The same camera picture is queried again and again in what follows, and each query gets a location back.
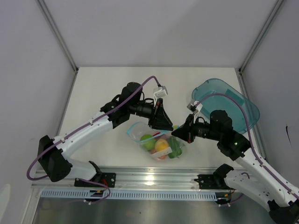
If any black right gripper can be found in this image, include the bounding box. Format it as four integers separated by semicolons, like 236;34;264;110
171;113;221;144

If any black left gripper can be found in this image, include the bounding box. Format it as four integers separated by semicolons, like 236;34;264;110
129;98;173;132

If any dark green toy bell pepper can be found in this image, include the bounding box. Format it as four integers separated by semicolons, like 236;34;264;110
168;136;182;159

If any clear zip bag teal zipper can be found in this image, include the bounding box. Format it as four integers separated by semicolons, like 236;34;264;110
127;122;186;161

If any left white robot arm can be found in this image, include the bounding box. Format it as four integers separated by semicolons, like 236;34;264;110
38;82;173;187

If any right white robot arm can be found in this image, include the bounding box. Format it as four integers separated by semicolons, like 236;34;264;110
172;110;299;224

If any teal plastic tub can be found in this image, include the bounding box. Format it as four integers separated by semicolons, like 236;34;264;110
192;78;260;134

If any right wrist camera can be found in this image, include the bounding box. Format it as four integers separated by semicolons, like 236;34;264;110
187;101;203;114

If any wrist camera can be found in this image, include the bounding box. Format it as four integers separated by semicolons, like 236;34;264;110
153;86;168;98
187;101;203;114

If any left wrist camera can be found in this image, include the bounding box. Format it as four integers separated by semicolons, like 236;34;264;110
153;86;168;98

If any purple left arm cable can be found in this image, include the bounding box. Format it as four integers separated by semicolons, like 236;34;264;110
26;76;162;181

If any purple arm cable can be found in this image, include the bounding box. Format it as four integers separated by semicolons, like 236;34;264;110
191;93;299;199
26;76;162;181

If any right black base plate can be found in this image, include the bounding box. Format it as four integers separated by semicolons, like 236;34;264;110
194;174;232;190

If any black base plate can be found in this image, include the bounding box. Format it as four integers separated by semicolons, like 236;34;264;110
74;173;116;188
194;174;232;190

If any aluminium mounting rail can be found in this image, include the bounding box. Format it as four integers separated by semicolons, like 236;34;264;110
31;166;257;193

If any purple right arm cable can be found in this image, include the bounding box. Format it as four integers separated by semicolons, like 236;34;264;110
191;93;299;199

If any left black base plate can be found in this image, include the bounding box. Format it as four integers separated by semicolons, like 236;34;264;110
74;173;116;188

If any white slotted cable duct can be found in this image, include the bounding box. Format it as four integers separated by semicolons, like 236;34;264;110
40;189;217;201

